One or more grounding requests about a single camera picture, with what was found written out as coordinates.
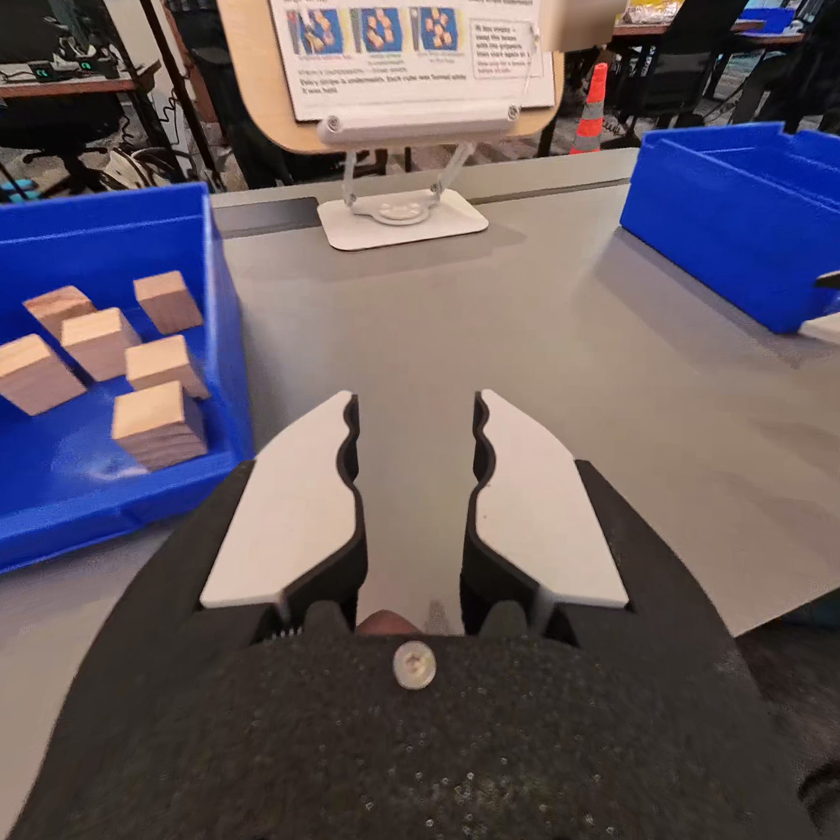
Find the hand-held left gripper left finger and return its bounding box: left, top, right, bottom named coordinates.
left=199, top=390, right=368, bottom=641

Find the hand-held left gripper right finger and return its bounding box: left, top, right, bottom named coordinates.
left=459, top=389, right=631, bottom=641

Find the wooden-edged table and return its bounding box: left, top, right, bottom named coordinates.
left=610, top=16, right=808, bottom=48

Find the printed instruction sheet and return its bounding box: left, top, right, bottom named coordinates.
left=269, top=0, right=557, bottom=123

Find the group of wooden blocks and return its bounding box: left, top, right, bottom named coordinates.
left=0, top=269, right=211, bottom=473

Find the brown side table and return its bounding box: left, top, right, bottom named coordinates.
left=0, top=58, right=164, bottom=101

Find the blue plastic bin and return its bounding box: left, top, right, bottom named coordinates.
left=0, top=182, right=256, bottom=575
left=620, top=121, right=840, bottom=336

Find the grey hooded sweatshirt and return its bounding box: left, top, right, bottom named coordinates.
left=735, top=617, right=840, bottom=840

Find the white document stand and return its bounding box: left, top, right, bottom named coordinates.
left=217, top=0, right=565, bottom=252

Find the orange traffic cone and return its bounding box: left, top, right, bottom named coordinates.
left=570, top=62, right=608, bottom=155

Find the grey desk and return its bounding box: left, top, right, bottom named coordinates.
left=0, top=147, right=840, bottom=815

